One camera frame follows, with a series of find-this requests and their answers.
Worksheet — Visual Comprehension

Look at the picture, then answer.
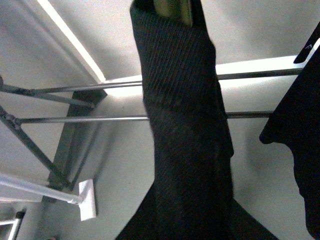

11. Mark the black ribbed knit garment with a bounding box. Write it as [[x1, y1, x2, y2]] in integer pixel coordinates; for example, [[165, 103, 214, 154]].
[[117, 0, 275, 240]]

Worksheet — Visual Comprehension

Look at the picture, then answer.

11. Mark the upper metal rack rod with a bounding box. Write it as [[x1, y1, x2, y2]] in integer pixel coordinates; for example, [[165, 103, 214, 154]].
[[0, 67, 305, 95]]

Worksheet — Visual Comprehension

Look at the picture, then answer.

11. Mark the metal rack rod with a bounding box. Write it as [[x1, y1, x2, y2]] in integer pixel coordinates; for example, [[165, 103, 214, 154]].
[[12, 111, 273, 126], [0, 67, 305, 95]]

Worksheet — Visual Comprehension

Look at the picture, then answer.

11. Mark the lower metal rack rod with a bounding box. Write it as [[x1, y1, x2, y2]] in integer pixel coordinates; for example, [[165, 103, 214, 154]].
[[12, 111, 273, 126]]

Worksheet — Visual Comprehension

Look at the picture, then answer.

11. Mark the white pole with plate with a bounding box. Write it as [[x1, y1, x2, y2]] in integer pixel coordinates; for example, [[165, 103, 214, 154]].
[[0, 173, 97, 221]]

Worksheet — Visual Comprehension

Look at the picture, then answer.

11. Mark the black printed t-shirt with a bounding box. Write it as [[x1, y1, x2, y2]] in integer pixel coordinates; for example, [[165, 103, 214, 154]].
[[259, 26, 320, 240]]

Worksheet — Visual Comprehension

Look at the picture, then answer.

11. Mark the grey metal rack frame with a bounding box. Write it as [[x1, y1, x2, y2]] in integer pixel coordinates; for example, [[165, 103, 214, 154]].
[[0, 79, 107, 190]]

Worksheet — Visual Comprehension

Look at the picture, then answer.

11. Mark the white frame corner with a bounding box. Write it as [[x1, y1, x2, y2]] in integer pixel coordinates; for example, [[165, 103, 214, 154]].
[[0, 210, 26, 240]]

